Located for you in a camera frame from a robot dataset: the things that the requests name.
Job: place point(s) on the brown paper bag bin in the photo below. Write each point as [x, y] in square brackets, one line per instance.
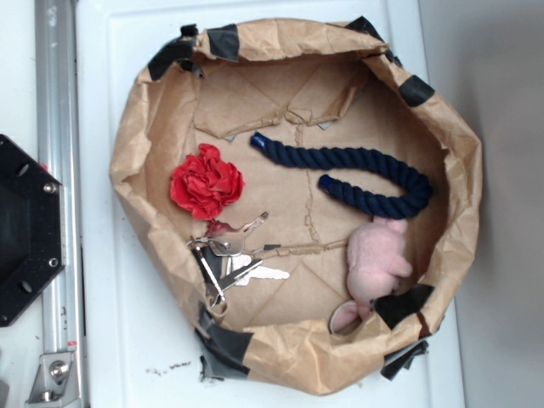
[329, 131]

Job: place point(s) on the aluminium extrusion rail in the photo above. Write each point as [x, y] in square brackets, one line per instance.
[58, 149]

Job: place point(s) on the silver key bunch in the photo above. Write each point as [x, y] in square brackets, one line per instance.
[224, 262]

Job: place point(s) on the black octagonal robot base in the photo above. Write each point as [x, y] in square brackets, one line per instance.
[31, 230]

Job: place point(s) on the pink plush toy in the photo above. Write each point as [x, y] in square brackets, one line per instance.
[376, 263]

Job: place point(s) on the red fabric flower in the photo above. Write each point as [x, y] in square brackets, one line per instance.
[205, 184]

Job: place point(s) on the metal corner bracket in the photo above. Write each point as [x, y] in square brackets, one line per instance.
[56, 383]

